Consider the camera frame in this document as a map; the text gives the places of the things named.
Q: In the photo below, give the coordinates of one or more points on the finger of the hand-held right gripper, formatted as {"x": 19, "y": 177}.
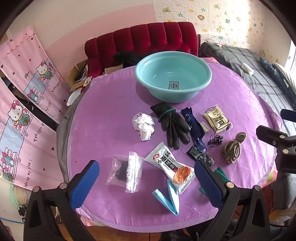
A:
{"x": 272, "y": 136}
{"x": 288, "y": 114}

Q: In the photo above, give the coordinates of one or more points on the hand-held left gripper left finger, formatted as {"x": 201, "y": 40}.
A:
{"x": 84, "y": 183}

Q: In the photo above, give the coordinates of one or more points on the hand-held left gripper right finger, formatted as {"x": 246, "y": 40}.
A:
{"x": 208, "y": 183}

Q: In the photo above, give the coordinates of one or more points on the green cloth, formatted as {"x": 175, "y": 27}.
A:
{"x": 223, "y": 175}

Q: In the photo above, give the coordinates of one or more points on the black foil packet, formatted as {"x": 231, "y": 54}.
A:
{"x": 198, "y": 155}

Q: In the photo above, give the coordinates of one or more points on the zip bag with dark contents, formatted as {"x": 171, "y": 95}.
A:
{"x": 119, "y": 171}

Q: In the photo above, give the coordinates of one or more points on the light blue face mask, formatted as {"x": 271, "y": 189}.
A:
{"x": 172, "y": 199}

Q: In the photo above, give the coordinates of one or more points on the white snack packet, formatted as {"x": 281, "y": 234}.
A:
{"x": 166, "y": 164}

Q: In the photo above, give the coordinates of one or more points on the clear zip bag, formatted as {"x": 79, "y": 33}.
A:
{"x": 134, "y": 171}

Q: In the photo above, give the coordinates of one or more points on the translucent white pad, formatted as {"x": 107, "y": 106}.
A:
{"x": 204, "y": 127}

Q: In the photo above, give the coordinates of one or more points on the navy blue packet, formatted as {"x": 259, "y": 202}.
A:
{"x": 193, "y": 126}

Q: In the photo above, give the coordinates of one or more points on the beige powder packet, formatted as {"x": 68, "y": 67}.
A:
{"x": 216, "y": 118}

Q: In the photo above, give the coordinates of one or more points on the black gloves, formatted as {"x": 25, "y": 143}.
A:
{"x": 173, "y": 129}

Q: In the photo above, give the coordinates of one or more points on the white plastic bag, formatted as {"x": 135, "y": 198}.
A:
{"x": 143, "y": 126}

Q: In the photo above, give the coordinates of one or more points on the teal plastic basin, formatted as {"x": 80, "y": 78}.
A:
{"x": 150, "y": 78}

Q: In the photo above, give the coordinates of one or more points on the white pillow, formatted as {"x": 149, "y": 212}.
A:
{"x": 285, "y": 75}

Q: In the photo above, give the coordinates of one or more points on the navy star print pillow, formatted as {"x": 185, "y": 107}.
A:
{"x": 268, "y": 68}

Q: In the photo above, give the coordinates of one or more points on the purple quilted table cover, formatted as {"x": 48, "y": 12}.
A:
{"x": 104, "y": 127}

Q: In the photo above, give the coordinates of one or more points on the white roll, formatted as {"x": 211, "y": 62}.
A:
{"x": 247, "y": 69}

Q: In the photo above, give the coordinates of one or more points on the white plastic object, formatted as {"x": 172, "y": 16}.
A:
{"x": 74, "y": 97}

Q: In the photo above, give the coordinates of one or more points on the open cardboard box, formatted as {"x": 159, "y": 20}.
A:
{"x": 74, "y": 78}

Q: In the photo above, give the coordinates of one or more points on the flat cardboard piece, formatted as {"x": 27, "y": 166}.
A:
{"x": 113, "y": 69}

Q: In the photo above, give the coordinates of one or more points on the black cloth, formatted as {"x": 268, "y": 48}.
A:
{"x": 129, "y": 59}

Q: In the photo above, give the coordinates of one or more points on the red velvet sofa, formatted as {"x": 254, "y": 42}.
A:
{"x": 150, "y": 37}

